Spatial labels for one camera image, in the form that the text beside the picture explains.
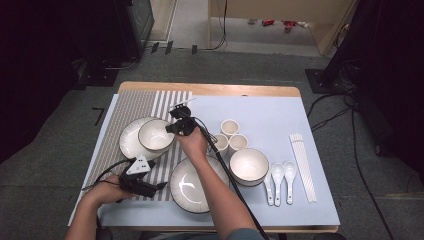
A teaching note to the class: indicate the row of white chopsticks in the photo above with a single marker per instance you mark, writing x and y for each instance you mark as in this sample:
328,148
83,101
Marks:
301,163

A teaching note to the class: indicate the small white object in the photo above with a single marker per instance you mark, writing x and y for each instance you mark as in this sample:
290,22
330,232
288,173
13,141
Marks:
302,24
252,21

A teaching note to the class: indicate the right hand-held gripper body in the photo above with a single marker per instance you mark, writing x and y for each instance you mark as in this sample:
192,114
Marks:
185,125

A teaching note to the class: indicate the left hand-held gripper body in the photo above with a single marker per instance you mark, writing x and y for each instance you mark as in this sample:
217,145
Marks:
140,166

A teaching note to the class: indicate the white plate with dark rim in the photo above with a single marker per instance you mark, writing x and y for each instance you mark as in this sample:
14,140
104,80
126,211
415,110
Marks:
186,193
128,143

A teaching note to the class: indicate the black stand base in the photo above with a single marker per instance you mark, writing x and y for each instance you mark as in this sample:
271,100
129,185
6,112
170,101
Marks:
316,81
100,78

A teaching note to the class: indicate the person's left hand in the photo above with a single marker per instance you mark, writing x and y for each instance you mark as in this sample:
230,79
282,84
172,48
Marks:
105,195

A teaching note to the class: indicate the white bowl with dark rim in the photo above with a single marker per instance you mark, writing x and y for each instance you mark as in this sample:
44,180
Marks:
249,165
155,135
249,185

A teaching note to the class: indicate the black curtain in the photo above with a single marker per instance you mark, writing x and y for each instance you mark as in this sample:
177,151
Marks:
40,66
393,66

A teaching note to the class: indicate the person's clothing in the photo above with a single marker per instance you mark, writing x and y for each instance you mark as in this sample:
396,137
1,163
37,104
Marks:
246,235

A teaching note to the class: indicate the small red object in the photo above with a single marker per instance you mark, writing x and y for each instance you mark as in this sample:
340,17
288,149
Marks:
268,22
289,25

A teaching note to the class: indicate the black equipment case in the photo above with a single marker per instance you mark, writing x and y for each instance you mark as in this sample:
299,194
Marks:
141,23

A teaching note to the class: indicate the white ceramic cup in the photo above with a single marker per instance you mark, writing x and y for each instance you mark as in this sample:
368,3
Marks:
238,142
221,143
230,128

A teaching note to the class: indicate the pale blue table sheet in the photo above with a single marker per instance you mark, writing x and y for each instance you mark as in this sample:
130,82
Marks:
266,110

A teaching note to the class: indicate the brown white striped placemat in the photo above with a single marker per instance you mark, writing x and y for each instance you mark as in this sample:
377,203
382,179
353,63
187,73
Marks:
133,106

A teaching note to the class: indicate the white ceramic spoon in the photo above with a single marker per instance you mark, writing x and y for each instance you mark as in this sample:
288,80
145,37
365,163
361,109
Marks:
289,173
269,195
277,173

